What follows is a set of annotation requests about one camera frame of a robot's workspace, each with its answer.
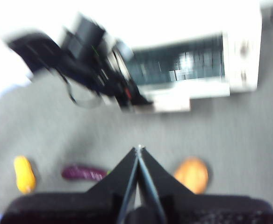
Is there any white toaster oven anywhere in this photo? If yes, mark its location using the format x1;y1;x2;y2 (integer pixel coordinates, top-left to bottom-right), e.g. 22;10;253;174
129;4;263;94

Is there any yellow squash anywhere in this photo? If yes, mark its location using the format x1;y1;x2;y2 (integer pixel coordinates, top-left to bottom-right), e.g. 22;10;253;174
13;155;37;194

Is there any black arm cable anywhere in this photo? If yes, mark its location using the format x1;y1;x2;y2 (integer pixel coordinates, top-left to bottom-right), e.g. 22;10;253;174
57;67;102;109

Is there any beige oven knob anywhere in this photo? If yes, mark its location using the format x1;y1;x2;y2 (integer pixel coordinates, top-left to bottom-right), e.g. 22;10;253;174
239;69;249;82
238;39;251;59

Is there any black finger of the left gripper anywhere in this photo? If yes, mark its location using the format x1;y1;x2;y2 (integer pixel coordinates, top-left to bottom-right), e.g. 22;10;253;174
124;81;154;103
121;98;154;111

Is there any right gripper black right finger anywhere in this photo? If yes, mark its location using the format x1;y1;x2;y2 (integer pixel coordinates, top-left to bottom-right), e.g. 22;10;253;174
140;146;273;224

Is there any brown potato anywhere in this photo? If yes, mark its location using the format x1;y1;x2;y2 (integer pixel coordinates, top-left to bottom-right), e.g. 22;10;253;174
173;157;209;194

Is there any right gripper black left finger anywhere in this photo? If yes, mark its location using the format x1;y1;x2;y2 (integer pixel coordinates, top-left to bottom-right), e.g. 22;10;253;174
0;146;141;224

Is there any metal wire oven rack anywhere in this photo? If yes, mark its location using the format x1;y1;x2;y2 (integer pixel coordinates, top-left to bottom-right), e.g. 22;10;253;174
133;46;225;84

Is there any purple eggplant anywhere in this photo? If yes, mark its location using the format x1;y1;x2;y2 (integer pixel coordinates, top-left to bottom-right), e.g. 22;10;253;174
61;164;111;182

